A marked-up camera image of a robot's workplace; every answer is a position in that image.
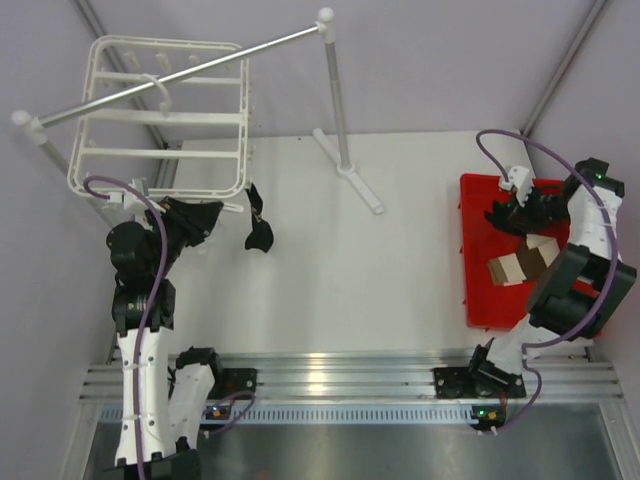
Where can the red plastic tray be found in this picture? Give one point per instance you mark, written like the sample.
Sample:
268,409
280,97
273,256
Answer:
489,306

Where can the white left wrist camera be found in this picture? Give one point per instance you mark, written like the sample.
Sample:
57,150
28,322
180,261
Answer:
126,197

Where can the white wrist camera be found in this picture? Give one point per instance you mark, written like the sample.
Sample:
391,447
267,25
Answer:
126,197
519,182

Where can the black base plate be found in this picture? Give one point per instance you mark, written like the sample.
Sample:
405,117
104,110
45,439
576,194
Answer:
456,383
233,380

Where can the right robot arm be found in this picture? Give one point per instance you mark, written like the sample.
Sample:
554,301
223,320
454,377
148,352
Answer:
570,250

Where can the silver clothes rack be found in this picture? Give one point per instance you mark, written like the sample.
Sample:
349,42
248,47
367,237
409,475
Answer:
144,99

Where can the aluminium mounting rail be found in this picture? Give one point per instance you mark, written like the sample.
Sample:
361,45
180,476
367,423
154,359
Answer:
569,377

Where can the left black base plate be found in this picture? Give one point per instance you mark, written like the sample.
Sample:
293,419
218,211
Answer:
233,380

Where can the white plastic clip hanger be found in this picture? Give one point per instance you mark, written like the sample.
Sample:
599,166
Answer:
107,134

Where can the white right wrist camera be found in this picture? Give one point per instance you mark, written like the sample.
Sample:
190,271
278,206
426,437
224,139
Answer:
519,182

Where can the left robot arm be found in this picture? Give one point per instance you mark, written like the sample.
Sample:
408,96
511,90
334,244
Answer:
163,400

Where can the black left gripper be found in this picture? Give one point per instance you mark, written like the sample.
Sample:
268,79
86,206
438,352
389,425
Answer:
196,218

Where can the brown cream striped sock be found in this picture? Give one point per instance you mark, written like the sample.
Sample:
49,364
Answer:
532,257

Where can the black white-striped sock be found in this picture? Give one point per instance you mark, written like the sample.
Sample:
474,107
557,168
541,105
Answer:
261,236

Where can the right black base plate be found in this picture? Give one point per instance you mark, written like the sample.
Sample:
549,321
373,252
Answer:
456,383

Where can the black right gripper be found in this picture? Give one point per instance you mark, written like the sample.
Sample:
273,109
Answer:
520,216

